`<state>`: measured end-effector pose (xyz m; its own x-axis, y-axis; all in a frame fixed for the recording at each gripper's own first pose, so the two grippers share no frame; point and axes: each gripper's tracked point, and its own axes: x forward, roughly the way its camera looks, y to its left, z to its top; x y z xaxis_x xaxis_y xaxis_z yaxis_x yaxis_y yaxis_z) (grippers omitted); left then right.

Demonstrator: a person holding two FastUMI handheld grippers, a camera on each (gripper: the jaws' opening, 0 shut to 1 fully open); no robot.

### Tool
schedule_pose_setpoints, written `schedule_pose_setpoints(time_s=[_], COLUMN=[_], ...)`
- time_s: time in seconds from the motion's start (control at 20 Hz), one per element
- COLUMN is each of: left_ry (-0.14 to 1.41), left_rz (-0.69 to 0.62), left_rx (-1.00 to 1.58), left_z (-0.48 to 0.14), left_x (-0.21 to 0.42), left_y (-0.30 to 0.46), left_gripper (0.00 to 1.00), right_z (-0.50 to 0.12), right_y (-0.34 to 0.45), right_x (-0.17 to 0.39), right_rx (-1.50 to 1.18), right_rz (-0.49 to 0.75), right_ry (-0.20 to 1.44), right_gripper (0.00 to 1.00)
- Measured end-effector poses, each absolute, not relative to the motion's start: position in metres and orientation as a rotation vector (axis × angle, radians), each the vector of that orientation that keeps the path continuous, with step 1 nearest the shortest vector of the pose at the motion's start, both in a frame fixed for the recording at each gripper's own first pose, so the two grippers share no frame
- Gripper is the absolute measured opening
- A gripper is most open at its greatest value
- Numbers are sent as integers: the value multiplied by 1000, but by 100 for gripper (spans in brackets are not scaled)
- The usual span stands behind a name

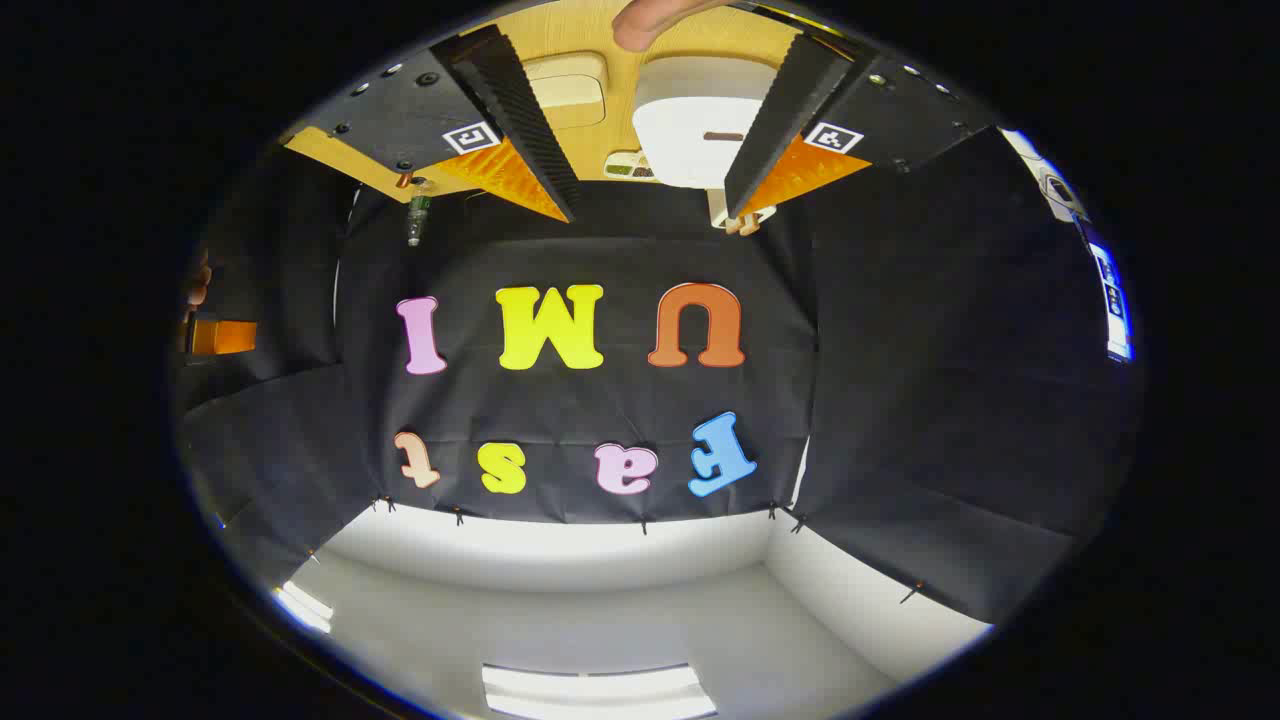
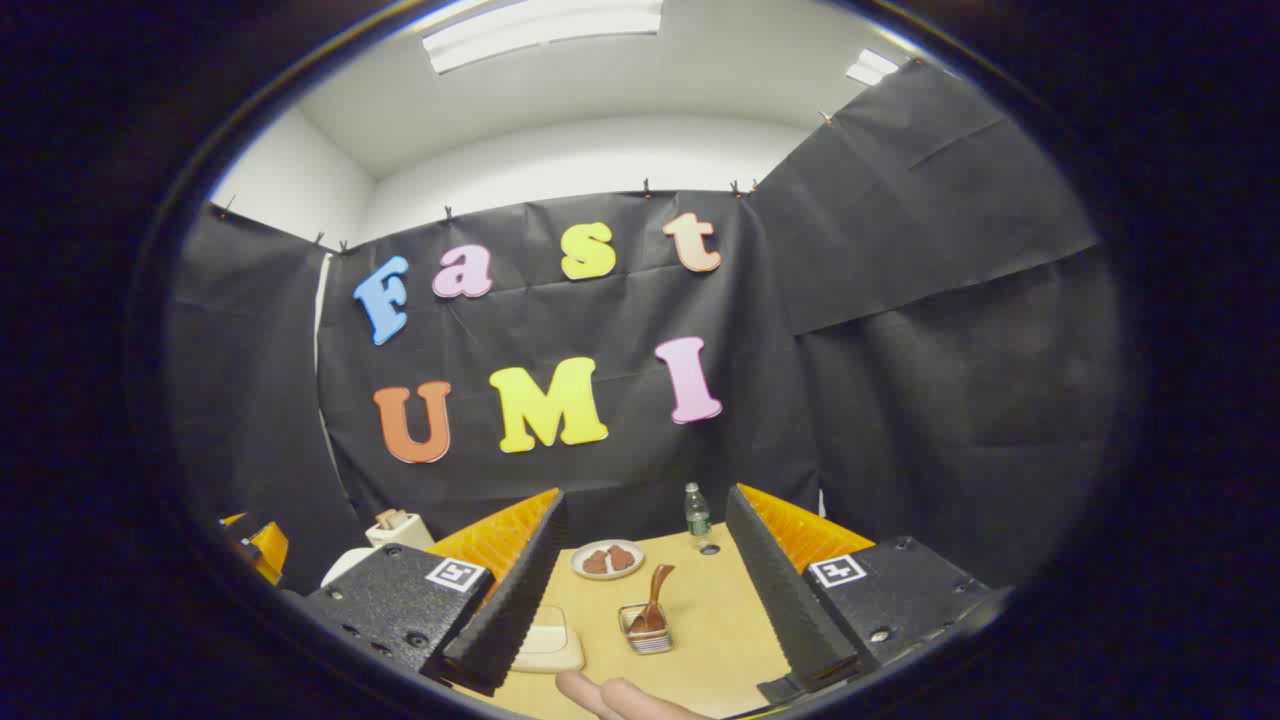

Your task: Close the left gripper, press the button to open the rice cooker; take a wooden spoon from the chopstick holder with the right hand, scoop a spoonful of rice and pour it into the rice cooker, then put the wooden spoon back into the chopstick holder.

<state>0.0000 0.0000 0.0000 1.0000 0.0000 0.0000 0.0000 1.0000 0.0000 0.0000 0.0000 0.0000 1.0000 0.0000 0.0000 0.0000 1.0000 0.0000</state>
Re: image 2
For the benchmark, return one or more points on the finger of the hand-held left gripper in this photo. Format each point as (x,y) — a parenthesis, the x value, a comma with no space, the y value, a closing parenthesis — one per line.
(268,548)

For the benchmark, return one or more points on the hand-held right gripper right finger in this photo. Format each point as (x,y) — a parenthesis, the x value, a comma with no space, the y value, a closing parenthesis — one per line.
(790,610)

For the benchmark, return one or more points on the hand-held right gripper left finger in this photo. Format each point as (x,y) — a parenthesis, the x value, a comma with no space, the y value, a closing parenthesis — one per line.
(520,610)

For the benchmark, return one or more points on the clear plastic rice container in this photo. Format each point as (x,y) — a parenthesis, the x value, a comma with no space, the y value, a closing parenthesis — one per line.
(545,640)

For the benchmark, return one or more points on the brown wooden spoon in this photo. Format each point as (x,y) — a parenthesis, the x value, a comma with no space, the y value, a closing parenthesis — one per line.
(655,595)

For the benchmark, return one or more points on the small black block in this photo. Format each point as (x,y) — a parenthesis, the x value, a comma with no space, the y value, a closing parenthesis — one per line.
(775,688)

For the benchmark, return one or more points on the brown meat piece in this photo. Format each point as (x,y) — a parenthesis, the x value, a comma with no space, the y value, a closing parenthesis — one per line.
(595,562)
(622,557)

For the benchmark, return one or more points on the white plate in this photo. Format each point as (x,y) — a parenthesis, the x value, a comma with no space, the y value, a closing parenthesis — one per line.
(608,575)

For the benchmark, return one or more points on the toast slice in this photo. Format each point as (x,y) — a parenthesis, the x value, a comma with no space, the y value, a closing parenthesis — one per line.
(392,518)

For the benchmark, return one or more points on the green label water bottle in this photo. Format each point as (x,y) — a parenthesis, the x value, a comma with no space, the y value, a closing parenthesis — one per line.
(697,515)

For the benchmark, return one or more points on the white toaster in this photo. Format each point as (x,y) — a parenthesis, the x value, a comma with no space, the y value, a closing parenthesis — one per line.
(405,535)

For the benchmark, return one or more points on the black backdrop cloth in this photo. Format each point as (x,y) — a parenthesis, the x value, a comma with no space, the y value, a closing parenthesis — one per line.
(900,400)

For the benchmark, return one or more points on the small ceiling light panel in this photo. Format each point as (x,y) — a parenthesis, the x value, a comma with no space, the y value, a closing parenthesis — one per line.
(870,67)

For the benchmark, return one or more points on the large ceiling light panel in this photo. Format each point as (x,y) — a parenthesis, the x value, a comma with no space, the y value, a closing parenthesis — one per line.
(540,30)

